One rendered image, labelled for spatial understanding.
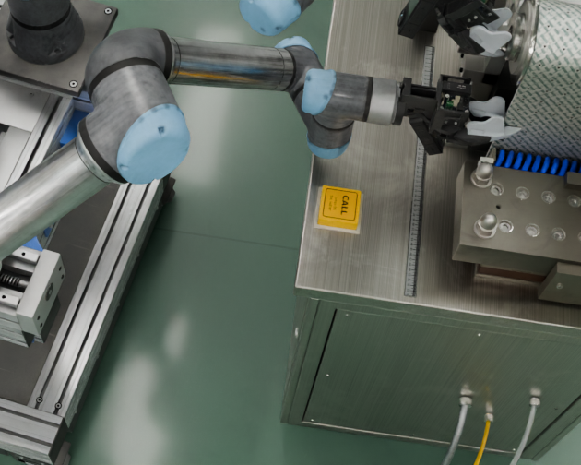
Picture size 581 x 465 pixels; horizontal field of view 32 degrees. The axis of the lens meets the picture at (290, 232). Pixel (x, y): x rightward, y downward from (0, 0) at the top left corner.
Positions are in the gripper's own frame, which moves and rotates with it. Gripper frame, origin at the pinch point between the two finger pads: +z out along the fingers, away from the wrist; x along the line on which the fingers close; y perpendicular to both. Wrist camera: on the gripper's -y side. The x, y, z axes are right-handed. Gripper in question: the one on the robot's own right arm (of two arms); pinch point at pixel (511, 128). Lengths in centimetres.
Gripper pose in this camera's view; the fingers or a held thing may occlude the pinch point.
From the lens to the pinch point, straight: 176.9
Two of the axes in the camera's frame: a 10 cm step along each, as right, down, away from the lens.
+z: 9.9, 1.5, 0.1
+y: 0.8, -4.5, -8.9
